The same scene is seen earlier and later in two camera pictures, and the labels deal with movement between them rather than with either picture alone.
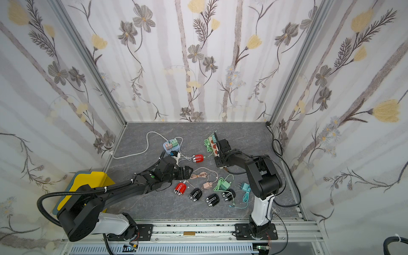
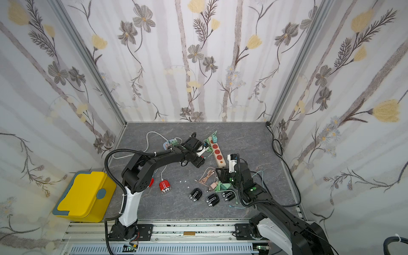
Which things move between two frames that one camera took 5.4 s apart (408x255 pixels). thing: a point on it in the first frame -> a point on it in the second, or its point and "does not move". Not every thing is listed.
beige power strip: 214,145 does not move
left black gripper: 181,171 -> 200,162
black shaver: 227,196 does not move
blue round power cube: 171,145 does not move
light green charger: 225,185 does not move
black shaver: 195,194 does not move
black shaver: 213,200 does not move
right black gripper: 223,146 -> 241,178
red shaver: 180,188 -> 164,186
